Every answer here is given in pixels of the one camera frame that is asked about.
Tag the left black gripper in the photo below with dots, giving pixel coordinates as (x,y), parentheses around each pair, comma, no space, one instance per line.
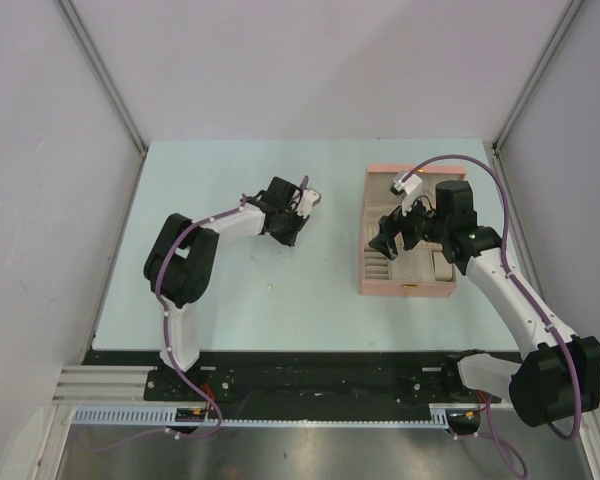
(289,239)

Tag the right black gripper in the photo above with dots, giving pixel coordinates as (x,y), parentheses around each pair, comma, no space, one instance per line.
(390,226)

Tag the beige ring cushion block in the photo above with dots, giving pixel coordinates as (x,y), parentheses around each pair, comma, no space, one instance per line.
(443,271)

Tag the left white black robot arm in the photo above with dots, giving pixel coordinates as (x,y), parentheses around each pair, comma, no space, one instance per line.
(180,263)

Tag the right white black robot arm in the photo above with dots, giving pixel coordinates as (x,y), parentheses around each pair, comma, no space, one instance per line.
(559,375)

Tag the pink open jewelry box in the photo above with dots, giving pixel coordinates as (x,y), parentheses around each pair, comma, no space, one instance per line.
(395,259)

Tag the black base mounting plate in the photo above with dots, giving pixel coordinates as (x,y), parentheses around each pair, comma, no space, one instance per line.
(229,377)

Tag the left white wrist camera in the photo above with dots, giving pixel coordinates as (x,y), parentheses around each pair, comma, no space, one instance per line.
(308,199)

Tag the grey slotted cable duct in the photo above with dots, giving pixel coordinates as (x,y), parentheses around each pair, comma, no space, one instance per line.
(427,417)

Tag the left aluminium corner post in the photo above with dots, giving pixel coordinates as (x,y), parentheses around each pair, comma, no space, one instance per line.
(88,48)

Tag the aluminium corner post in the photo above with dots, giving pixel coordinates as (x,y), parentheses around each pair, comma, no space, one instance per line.
(545,59)
(88,48)

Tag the aluminium frame rail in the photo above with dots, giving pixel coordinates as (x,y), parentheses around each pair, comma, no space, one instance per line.
(101,385)

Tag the right aluminium corner post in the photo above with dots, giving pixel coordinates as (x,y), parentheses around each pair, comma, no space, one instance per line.
(545,59)

